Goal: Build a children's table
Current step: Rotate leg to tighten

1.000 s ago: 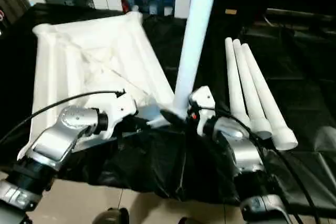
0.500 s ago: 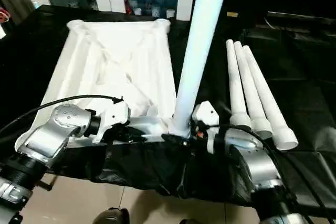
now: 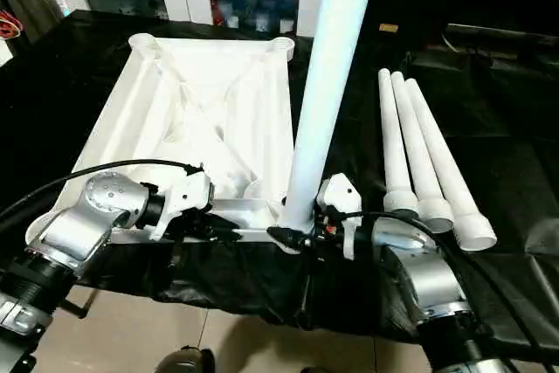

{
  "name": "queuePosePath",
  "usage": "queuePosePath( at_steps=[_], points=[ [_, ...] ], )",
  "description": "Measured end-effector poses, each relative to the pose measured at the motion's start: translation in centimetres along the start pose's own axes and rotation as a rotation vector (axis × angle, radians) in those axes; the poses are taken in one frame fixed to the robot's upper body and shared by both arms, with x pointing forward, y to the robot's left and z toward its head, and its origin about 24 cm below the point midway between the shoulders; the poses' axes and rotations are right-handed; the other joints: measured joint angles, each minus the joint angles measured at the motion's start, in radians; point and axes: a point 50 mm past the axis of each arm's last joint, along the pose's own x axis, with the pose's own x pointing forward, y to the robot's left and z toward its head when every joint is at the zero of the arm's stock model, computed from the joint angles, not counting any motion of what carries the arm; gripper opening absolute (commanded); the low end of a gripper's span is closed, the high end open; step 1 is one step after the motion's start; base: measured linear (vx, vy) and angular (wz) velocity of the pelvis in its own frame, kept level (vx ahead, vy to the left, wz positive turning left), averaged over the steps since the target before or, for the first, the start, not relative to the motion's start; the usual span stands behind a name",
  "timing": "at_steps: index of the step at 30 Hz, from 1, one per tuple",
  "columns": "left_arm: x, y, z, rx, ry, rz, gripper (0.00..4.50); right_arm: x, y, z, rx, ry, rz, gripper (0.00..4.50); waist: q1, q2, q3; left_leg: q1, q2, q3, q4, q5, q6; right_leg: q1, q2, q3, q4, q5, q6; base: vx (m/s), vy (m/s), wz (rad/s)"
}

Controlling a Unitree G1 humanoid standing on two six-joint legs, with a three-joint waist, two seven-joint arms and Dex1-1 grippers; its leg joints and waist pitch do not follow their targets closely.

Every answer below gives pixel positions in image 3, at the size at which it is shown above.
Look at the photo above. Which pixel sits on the white plastic table top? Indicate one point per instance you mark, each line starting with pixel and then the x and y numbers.
pixel 201 102

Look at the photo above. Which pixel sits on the white plastic table leg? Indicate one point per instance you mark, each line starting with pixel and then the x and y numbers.
pixel 421 163
pixel 332 67
pixel 450 181
pixel 393 146

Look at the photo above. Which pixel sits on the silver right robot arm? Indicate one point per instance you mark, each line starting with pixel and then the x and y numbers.
pixel 428 281

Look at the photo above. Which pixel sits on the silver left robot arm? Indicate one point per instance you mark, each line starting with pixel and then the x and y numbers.
pixel 83 224

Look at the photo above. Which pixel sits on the black work mat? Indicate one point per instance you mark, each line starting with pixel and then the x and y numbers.
pixel 52 85

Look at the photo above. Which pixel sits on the small tan block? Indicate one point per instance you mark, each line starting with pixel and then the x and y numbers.
pixel 389 28

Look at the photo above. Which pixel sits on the black folding table frame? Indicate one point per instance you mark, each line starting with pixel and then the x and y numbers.
pixel 77 305

